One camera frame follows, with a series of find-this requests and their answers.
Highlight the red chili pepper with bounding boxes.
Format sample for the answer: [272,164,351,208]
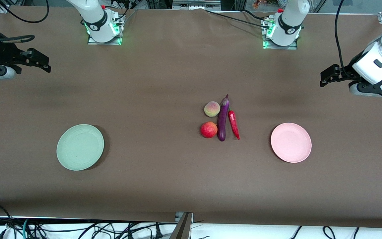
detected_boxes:
[228,108,240,140]

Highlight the black cable on table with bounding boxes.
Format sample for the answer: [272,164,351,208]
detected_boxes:
[204,9,273,30]

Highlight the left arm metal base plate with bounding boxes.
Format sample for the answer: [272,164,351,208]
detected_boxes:
[262,18,298,50]

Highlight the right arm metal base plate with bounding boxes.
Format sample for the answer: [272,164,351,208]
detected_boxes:
[88,15,122,45]

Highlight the paper table cover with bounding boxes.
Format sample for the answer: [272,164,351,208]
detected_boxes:
[0,5,382,229]

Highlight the light green plate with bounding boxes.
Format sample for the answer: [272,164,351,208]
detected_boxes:
[56,124,104,171]

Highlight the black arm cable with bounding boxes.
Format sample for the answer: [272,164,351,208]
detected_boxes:
[334,0,352,78]
[0,0,49,43]

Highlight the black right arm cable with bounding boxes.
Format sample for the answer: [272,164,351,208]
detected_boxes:
[0,0,49,43]

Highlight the colourful background items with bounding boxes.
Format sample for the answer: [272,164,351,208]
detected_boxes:
[252,0,288,9]

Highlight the pink plate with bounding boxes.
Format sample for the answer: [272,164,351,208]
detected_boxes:
[271,123,312,163]

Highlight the aluminium profile post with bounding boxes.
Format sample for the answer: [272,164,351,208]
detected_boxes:
[169,212,194,239]

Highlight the teal cable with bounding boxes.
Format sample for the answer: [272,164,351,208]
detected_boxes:
[21,218,30,239]

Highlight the red pomegranate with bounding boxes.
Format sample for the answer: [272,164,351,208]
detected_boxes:
[200,121,218,139]

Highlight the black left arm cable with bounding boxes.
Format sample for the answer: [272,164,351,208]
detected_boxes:
[334,0,352,78]

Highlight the aluminium frame rail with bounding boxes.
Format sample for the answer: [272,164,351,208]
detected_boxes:
[172,0,222,10]

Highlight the yellow pink peach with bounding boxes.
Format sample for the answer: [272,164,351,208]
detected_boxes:
[204,101,221,118]

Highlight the purple eggplant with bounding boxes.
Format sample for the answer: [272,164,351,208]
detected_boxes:
[217,94,230,142]

